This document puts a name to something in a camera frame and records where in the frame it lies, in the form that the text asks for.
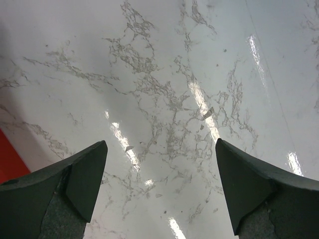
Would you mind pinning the red plastic bin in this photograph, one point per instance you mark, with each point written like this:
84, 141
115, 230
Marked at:
11, 164

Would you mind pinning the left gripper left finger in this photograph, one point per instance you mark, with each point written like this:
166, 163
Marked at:
55, 202

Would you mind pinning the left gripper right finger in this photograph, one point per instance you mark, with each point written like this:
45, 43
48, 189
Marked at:
265, 201

